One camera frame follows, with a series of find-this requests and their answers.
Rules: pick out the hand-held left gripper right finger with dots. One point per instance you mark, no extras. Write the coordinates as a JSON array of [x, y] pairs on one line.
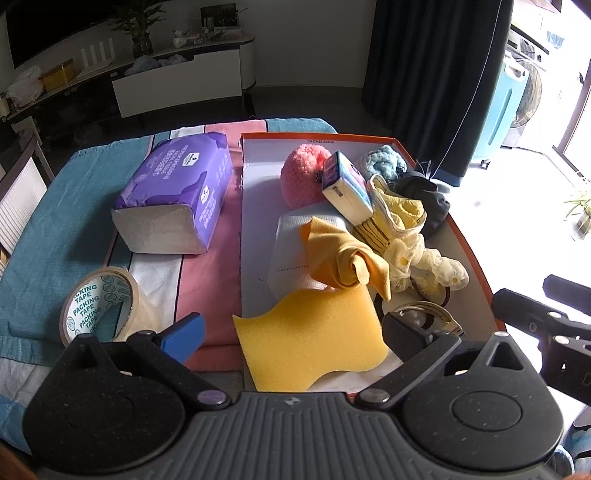
[[406, 337]]

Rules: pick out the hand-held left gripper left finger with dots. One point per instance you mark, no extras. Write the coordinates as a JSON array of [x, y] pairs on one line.
[[184, 337]]

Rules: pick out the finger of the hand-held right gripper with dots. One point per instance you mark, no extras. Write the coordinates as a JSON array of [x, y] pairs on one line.
[[531, 314], [568, 290]]

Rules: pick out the yellow cloth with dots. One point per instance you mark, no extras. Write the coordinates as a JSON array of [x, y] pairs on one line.
[[341, 258]]

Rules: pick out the yellow wavy sponge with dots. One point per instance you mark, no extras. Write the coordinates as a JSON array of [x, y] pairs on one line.
[[300, 337]]

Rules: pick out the yellow striped socks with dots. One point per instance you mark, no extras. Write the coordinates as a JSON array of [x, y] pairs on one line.
[[401, 212]]

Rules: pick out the white face mask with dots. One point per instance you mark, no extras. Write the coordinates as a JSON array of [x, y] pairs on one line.
[[288, 249]]

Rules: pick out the red-rimmed cardboard box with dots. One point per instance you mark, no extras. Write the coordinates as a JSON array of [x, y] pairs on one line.
[[258, 221]]

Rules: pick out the dark blue sock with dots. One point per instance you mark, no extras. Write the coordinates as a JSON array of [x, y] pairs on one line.
[[427, 198]]

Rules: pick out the small potted plant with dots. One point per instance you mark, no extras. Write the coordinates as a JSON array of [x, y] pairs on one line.
[[579, 212]]

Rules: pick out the packing tape roll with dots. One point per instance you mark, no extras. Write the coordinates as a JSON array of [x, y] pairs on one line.
[[81, 314]]

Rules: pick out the small pocket tissue packet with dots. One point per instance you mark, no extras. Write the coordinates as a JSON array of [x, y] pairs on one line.
[[346, 194]]

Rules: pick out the purple tissue pack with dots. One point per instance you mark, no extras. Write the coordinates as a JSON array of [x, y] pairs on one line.
[[180, 175]]

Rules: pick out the blue fluffy cloth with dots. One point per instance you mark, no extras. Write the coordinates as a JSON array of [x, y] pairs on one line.
[[383, 159]]

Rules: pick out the teal striped blanket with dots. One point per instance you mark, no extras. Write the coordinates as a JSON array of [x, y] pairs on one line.
[[55, 207]]

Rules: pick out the light blue appliance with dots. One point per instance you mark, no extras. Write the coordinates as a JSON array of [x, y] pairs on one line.
[[494, 115]]

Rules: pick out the pink pompom plush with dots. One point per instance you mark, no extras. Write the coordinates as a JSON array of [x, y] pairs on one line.
[[302, 175]]

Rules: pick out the front-load washing machine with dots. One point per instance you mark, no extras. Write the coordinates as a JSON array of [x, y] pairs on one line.
[[531, 97]]

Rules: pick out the white ribbed stool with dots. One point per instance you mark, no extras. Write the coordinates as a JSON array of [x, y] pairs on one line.
[[23, 207]]

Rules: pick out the round glass-top table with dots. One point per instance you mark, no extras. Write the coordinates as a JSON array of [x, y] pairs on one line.
[[34, 138]]

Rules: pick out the white cabinet drawer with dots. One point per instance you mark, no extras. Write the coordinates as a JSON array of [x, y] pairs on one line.
[[184, 83]]

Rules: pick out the dark blue curtain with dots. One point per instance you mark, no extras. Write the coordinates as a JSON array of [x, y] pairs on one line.
[[425, 69]]

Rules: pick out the blue-grey plastic bag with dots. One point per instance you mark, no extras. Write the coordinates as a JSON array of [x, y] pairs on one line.
[[143, 64]]

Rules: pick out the pale crumpled plastic bag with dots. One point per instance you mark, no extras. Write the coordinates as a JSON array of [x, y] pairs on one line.
[[173, 59]]

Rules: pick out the yellow box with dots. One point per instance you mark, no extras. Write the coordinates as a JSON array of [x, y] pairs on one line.
[[58, 76]]

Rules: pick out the white router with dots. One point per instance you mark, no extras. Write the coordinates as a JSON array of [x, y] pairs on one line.
[[98, 57]]

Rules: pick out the long TV cabinet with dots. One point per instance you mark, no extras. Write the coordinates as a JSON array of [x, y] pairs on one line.
[[217, 44]]

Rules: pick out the potted plant in dark vase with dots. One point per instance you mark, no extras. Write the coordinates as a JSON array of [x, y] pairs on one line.
[[141, 44]]

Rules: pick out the white plastic bag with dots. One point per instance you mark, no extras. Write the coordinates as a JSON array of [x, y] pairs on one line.
[[25, 85]]

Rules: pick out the small white figurine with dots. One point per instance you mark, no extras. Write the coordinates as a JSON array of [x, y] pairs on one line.
[[178, 39]]

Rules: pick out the clear container of small goods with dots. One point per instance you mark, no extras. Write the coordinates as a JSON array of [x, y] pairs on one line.
[[212, 34]]

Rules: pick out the black and green box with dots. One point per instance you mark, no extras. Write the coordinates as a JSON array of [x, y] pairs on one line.
[[218, 14]]

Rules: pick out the black wall television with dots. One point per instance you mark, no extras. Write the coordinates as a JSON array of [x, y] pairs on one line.
[[46, 27]]

